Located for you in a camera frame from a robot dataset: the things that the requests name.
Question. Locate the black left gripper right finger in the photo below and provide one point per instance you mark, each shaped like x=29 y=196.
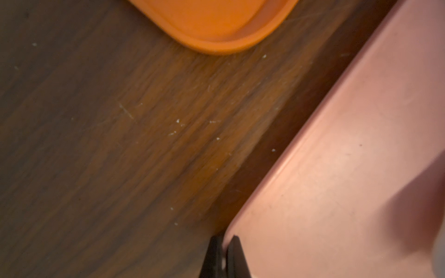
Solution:
x=236 y=263

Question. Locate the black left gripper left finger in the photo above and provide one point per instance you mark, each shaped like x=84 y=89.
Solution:
x=212 y=266

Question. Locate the pink silicone mat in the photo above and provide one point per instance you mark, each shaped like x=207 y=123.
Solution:
x=360 y=191

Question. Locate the white dough lump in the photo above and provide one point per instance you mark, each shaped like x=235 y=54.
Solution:
x=438 y=253

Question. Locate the orange plastic tray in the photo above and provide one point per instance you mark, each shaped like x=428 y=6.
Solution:
x=216 y=27

